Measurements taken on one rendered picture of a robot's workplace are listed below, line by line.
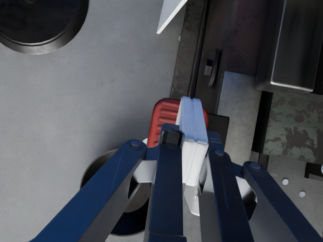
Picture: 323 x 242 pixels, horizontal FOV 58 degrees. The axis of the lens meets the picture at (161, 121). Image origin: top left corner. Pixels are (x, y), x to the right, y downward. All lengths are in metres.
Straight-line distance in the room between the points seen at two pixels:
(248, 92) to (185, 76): 0.63
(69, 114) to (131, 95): 0.23
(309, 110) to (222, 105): 0.13
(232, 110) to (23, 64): 0.90
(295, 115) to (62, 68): 0.87
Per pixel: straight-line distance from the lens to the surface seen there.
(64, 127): 1.12
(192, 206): 0.47
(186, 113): 0.19
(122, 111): 1.07
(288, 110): 0.46
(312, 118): 0.48
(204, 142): 0.16
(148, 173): 0.15
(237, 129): 0.44
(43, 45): 1.14
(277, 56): 0.40
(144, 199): 1.10
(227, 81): 0.44
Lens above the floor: 1.06
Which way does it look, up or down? 89 degrees down
